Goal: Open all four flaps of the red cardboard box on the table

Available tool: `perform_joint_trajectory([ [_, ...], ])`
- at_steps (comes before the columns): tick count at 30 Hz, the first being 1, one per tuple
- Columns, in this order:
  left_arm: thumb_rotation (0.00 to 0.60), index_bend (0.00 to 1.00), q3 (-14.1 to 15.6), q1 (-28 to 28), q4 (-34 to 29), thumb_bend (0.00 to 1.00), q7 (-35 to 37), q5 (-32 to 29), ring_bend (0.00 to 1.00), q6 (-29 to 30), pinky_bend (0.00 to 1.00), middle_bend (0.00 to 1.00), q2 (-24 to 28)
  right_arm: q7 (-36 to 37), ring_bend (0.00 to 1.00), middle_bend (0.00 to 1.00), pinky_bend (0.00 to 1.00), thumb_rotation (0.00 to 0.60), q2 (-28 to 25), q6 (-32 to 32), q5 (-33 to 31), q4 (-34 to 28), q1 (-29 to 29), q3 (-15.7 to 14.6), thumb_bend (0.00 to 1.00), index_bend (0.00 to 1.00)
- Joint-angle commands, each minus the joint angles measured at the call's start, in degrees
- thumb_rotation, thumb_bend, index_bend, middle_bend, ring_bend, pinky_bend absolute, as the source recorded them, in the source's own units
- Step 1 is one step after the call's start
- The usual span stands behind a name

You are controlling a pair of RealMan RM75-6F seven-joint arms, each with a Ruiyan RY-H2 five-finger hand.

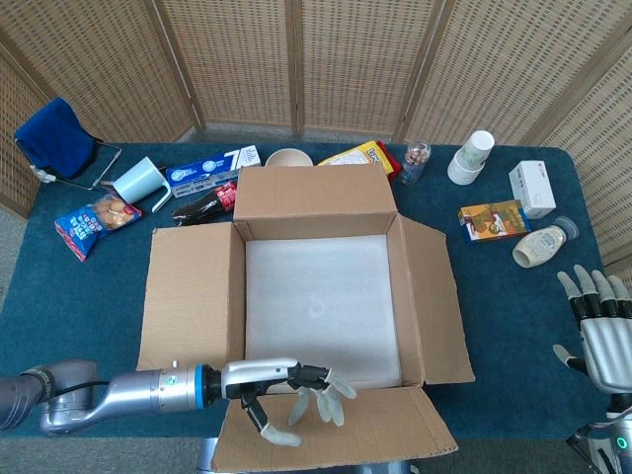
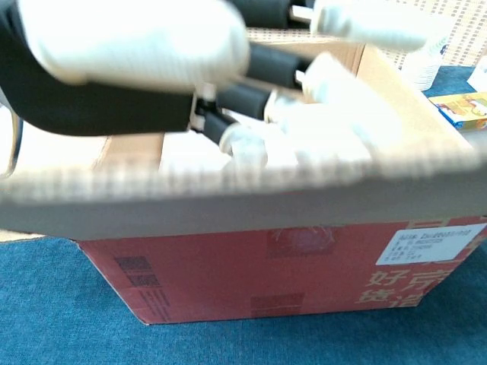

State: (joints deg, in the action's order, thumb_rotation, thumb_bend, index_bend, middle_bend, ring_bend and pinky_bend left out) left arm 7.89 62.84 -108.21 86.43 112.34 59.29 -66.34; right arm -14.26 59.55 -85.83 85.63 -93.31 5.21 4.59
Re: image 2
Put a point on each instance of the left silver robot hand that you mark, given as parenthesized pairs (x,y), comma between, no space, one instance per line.
(114,45)

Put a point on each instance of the red cardboard box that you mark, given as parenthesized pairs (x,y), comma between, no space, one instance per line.
(228,266)

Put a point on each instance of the yellow blue small carton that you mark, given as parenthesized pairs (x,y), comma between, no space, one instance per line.
(462,112)

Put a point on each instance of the blue table cover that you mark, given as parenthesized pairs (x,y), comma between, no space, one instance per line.
(57,304)

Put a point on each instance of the stack of paper cups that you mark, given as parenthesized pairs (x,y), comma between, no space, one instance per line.
(428,70)

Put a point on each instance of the woven rattan folding screen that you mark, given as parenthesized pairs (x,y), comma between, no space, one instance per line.
(468,23)

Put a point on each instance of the white cardboard box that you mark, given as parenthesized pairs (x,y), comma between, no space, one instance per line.
(480,74)

